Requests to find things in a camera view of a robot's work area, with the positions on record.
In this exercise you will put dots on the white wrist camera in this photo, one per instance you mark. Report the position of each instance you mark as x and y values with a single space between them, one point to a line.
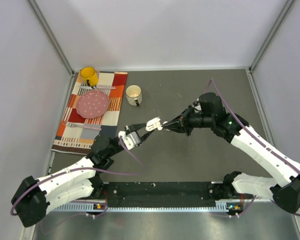
130 140
196 105

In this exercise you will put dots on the pink handled fork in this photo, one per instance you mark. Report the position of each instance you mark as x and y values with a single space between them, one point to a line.
74 125

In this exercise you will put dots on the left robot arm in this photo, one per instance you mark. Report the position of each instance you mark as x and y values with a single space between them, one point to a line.
36 197

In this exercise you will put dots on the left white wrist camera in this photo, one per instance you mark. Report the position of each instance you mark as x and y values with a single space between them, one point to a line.
130 140

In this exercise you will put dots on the yellow mug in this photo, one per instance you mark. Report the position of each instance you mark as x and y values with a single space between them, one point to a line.
89 76

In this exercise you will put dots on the pink dotted plate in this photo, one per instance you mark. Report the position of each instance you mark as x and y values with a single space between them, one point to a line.
92 104

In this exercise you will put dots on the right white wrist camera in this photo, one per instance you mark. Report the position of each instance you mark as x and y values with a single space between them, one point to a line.
196 105

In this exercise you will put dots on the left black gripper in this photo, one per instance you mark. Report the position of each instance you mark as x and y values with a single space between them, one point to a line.
136 127

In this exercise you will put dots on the cream mug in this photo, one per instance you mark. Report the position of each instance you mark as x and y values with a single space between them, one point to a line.
134 95

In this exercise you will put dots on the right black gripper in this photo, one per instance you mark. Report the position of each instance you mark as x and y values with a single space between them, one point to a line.
174 124

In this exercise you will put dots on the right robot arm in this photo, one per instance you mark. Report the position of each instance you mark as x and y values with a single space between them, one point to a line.
283 187

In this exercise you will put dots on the white oval case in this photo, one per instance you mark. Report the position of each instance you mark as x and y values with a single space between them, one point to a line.
154 124

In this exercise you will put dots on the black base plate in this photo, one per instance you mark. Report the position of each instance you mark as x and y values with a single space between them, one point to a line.
164 194

